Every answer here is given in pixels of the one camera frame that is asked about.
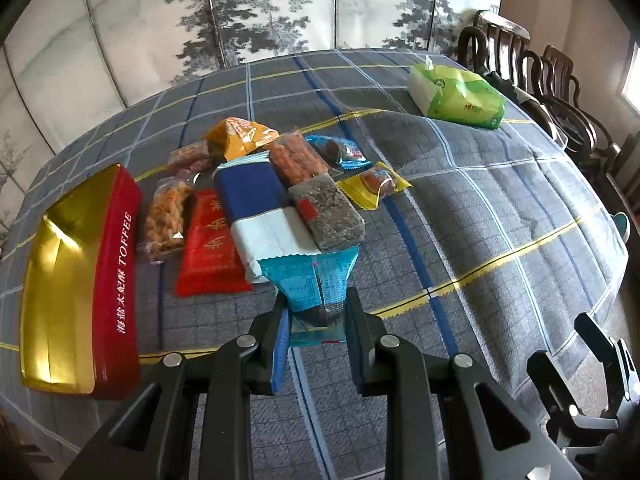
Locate gold red toffee tin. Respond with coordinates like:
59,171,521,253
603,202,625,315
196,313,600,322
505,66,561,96
20,164,141,400

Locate red snack packet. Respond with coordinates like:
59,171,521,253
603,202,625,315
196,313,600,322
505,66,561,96
175,190,253,298

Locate teal blue snack packet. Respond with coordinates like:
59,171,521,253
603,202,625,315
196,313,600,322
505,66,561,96
259,246,359,347

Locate clear bag fried twists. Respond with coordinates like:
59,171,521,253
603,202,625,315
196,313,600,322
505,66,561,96
143,177,194,261

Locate grey sesame snack bar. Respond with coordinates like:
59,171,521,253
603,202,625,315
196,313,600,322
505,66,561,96
288,174,366,252

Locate blue white snack package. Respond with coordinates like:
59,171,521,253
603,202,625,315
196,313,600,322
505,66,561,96
213,153,319,285

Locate yellow pastry snack packet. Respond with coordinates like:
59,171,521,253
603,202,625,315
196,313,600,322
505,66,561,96
336,162,411,211

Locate brown candy block packet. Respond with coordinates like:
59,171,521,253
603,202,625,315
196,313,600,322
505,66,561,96
167,140,213,176

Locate blue cookie packet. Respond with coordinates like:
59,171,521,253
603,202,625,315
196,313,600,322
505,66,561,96
306,134,372,171

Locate reddish nut brittle packet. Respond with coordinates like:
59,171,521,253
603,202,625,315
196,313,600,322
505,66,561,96
268,131,329,188

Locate orange snack bag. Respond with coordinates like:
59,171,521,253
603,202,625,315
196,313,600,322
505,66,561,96
204,117,280,162

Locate green tissue pack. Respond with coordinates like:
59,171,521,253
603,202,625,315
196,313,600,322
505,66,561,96
407,56,506,130

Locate dark wooden chair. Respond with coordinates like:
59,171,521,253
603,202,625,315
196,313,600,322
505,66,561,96
518,44,620,167
457,10,567,148

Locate painted folding screen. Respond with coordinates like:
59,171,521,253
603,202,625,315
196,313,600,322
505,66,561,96
1,0,500,229

